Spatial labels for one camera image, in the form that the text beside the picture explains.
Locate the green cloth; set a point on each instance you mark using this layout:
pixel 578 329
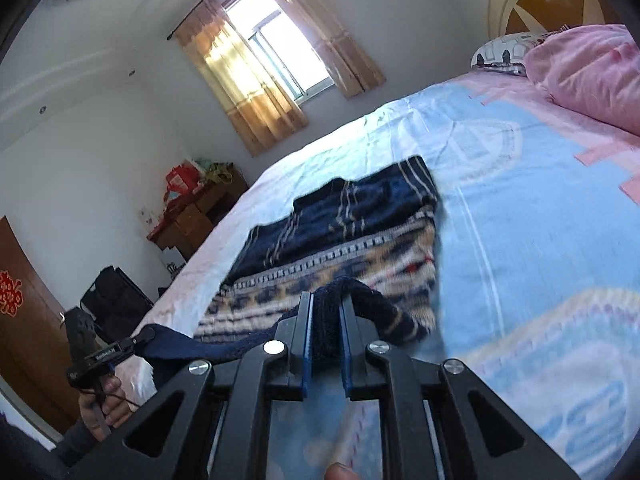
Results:
pixel 217 172

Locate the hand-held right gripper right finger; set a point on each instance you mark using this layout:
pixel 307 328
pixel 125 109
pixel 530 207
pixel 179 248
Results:
pixel 345 345

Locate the yellow patterned curtain panel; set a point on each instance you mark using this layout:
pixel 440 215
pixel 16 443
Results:
pixel 240 90
pixel 330 40

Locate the white patterned pillow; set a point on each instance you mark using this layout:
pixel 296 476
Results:
pixel 500 52

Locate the dark curtain rod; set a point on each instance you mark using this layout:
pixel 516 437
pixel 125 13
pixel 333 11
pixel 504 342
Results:
pixel 190 19

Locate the person's left hand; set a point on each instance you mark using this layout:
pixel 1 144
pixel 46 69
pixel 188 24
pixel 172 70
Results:
pixel 117 400

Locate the person's left forearm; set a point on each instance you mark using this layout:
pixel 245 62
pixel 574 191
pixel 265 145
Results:
pixel 75 445

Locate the navy patterned knit sweater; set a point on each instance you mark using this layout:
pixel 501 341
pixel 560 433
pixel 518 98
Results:
pixel 350 210

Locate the person's right hand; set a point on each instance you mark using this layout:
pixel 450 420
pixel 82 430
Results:
pixel 341 472

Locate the white printed box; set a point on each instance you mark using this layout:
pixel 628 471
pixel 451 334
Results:
pixel 171 265

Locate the brown wooden door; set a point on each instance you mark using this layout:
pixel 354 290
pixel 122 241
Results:
pixel 35 340

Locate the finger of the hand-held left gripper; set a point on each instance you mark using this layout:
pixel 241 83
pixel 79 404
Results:
pixel 140 337

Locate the red paper door decoration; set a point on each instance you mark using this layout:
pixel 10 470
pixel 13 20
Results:
pixel 10 292

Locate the bright sliding window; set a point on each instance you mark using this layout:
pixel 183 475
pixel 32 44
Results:
pixel 285 40

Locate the bed with blue pink sheet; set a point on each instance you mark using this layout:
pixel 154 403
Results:
pixel 500 185

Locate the black folding chair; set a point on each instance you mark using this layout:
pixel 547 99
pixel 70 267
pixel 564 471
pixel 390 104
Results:
pixel 120 300

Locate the pink quilt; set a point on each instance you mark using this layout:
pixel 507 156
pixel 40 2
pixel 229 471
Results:
pixel 585 70

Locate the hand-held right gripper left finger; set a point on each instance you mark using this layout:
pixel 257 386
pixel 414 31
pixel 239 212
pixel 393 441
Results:
pixel 307 340

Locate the brown wooden desk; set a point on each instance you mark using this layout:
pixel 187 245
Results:
pixel 195 215

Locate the red gift bag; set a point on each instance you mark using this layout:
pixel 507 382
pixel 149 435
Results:
pixel 180 177

